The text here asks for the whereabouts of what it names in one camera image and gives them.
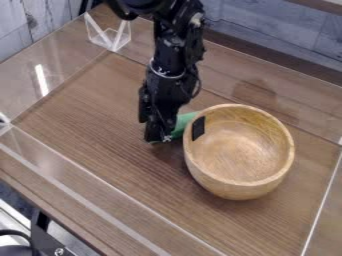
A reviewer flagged clear acrylic corner bracket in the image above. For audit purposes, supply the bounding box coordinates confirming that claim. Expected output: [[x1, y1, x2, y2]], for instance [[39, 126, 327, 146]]
[[84, 13, 131, 52]]

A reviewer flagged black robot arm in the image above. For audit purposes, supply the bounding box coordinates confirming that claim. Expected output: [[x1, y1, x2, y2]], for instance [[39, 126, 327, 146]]
[[105, 0, 206, 142]]

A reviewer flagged green rectangular stick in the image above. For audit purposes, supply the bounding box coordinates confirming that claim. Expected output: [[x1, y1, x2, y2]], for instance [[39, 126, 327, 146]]
[[171, 112, 198, 140]]

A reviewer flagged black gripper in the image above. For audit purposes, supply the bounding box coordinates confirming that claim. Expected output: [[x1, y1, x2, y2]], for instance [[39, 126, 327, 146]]
[[137, 62, 202, 143]]

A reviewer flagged black cable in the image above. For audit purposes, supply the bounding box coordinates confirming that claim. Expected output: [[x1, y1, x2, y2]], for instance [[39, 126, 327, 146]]
[[0, 227, 33, 248]]

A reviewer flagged wooden bowl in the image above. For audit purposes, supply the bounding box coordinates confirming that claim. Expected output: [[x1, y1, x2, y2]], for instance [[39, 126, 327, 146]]
[[183, 104, 295, 201]]

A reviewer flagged black sticker on bowl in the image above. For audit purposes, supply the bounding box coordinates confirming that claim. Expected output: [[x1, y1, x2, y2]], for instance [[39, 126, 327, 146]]
[[191, 116, 206, 140]]

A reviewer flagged black table leg bracket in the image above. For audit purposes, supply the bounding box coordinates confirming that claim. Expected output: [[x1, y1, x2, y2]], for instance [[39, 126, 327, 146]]
[[31, 210, 76, 256]]

